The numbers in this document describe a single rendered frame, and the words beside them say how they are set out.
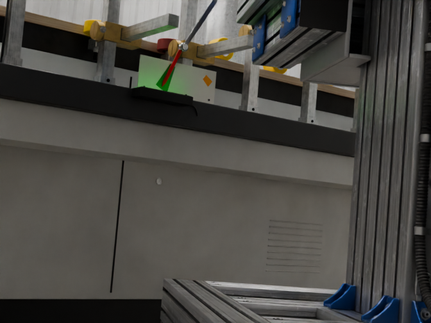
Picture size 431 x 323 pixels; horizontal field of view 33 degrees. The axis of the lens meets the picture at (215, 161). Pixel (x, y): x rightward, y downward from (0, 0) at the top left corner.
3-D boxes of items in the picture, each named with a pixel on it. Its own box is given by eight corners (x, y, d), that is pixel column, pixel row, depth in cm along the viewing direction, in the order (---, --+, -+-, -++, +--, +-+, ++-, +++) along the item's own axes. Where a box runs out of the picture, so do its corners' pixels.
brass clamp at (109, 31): (142, 47, 198) (143, 29, 199) (97, 37, 190) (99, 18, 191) (131, 50, 203) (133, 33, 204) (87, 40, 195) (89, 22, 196)
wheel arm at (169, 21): (178, 31, 178) (180, 14, 178) (167, 27, 176) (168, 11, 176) (97, 54, 213) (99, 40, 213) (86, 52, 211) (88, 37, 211)
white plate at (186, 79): (214, 104, 213) (217, 71, 214) (137, 90, 198) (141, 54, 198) (213, 105, 213) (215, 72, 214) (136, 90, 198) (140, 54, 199)
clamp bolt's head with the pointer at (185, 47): (168, 88, 202) (190, 45, 206) (161, 83, 200) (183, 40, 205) (164, 89, 203) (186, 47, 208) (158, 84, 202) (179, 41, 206)
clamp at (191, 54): (214, 64, 213) (215, 47, 214) (176, 55, 206) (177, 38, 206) (203, 66, 218) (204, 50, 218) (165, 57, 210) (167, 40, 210)
